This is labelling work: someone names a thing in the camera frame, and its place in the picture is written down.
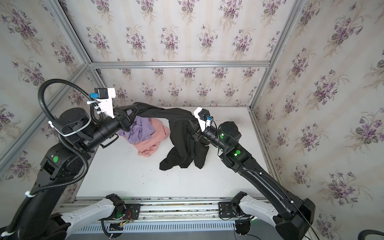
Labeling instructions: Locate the black cloth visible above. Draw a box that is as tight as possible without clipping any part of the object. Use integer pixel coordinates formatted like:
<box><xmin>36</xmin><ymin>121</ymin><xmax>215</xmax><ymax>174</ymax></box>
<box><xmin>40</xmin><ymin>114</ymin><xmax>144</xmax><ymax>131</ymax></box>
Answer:
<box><xmin>114</xmin><ymin>102</ymin><xmax>210</xmax><ymax>171</ymax></box>

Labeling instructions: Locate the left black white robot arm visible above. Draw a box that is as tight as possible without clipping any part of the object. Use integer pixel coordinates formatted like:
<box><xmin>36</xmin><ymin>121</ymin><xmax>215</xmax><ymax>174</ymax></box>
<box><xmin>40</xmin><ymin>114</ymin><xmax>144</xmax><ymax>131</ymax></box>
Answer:
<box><xmin>1</xmin><ymin>108</ymin><xmax>136</xmax><ymax>240</ymax></box>

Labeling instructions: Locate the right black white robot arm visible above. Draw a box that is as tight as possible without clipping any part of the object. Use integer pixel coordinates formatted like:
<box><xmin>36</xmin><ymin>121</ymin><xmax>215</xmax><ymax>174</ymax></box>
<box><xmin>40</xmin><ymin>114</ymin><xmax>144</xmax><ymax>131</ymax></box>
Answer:
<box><xmin>190</xmin><ymin>122</ymin><xmax>316</xmax><ymax>240</ymax></box>

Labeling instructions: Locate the purple cloth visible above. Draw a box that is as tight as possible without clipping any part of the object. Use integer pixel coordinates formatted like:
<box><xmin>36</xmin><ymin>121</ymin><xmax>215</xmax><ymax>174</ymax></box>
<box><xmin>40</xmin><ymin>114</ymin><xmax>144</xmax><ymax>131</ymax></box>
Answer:
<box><xmin>118</xmin><ymin>116</ymin><xmax>155</xmax><ymax>145</ymax></box>

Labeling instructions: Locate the pink cloth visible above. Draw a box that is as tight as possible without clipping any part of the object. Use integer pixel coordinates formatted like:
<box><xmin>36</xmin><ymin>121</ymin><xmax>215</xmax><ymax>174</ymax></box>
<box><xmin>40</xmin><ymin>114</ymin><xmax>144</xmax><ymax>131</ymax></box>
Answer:
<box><xmin>134</xmin><ymin>118</ymin><xmax>171</xmax><ymax>157</ymax></box>

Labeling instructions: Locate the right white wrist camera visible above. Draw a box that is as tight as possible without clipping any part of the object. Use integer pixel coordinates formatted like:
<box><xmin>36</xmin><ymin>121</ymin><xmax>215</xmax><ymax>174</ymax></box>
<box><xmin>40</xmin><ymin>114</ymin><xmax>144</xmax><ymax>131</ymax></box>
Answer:
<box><xmin>193</xmin><ymin>107</ymin><xmax>214</xmax><ymax>132</ymax></box>

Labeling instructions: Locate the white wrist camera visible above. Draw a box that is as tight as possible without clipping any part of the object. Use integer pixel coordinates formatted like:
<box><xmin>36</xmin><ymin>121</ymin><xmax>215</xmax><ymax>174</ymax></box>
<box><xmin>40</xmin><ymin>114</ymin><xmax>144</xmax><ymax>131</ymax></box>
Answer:
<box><xmin>87</xmin><ymin>88</ymin><xmax>116</xmax><ymax>119</ymax></box>
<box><xmin>193</xmin><ymin>107</ymin><xmax>214</xmax><ymax>132</ymax></box>

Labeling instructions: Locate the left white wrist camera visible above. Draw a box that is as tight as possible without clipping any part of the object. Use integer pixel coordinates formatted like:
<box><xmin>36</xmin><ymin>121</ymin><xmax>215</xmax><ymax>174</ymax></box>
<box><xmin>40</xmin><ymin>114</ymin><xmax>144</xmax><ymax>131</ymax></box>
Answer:
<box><xmin>87</xmin><ymin>88</ymin><xmax>116</xmax><ymax>119</ymax></box>

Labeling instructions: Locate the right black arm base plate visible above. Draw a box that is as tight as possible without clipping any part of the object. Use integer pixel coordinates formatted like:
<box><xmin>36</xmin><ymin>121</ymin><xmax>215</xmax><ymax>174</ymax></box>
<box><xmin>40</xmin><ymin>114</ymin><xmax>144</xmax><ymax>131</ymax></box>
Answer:
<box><xmin>218</xmin><ymin>202</ymin><xmax>255</xmax><ymax>221</ymax></box>

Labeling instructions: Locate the aluminium mounting rail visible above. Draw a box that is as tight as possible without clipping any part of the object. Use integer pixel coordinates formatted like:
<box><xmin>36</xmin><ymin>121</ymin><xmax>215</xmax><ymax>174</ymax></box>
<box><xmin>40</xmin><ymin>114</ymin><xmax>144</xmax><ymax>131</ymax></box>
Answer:
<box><xmin>56</xmin><ymin>196</ymin><xmax>283</xmax><ymax>224</ymax></box>

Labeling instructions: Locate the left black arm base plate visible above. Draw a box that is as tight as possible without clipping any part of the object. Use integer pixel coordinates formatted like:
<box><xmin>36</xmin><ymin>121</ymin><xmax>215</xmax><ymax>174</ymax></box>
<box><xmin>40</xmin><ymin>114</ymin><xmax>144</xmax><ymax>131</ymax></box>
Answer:
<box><xmin>111</xmin><ymin>204</ymin><xmax>141</xmax><ymax>220</ymax></box>

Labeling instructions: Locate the white slotted cable duct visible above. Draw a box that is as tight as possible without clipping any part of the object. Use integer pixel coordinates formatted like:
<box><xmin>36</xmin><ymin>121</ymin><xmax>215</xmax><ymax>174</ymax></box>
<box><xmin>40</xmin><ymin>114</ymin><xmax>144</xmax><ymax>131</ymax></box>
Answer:
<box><xmin>70</xmin><ymin>220</ymin><xmax>238</xmax><ymax>235</ymax></box>

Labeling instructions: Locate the aluminium frame enclosure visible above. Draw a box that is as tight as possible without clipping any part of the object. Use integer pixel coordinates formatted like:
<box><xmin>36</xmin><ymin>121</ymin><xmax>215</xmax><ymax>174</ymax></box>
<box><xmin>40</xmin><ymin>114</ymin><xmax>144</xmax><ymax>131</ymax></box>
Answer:
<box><xmin>1</xmin><ymin>1</ymin><xmax>384</xmax><ymax>240</ymax></box>

